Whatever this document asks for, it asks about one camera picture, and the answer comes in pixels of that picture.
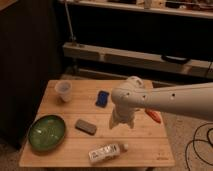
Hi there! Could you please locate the metal shelf post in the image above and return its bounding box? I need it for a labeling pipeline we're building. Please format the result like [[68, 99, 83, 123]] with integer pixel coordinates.
[[64, 0, 76, 46]]

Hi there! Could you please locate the black cable on floor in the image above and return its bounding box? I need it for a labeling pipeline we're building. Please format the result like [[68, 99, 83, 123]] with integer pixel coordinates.
[[184, 122, 213, 171]]

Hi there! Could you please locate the blue sponge block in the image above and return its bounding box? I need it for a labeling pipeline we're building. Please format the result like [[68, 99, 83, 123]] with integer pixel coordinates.
[[96, 91, 109, 107]]

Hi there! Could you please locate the wooden shelf board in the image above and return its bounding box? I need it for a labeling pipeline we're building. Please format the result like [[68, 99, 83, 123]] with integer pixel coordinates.
[[57, 0, 213, 19], [63, 42, 213, 79]]

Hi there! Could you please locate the clear plastic cup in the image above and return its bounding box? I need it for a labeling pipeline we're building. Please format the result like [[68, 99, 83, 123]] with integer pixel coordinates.
[[54, 80, 72, 102]]

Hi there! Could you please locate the upper wooden shelf board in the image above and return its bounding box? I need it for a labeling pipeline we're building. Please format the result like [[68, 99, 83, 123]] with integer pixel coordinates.
[[57, 0, 213, 19]]

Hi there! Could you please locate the orange toy carrot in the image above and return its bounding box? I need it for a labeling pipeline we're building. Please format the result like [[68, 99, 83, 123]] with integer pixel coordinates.
[[145, 109, 161, 123]]

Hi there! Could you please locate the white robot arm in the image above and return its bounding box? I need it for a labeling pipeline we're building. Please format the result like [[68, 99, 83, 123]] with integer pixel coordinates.
[[109, 76, 213, 129]]

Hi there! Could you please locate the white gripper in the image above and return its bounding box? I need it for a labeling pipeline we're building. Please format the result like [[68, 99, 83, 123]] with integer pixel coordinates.
[[109, 105, 135, 129]]

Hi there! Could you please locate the grey rectangular sponge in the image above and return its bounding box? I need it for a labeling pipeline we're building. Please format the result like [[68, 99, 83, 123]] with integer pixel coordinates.
[[75, 119, 97, 135]]

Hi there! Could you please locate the clear plastic bottle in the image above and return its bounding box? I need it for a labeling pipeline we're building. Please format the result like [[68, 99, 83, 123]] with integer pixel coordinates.
[[88, 143, 129, 164]]

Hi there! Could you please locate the lower wooden shelf board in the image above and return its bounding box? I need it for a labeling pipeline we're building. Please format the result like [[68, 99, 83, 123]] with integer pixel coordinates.
[[63, 42, 213, 79]]

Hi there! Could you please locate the green ceramic bowl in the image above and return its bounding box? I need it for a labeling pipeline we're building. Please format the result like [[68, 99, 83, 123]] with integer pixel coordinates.
[[28, 115, 66, 152]]

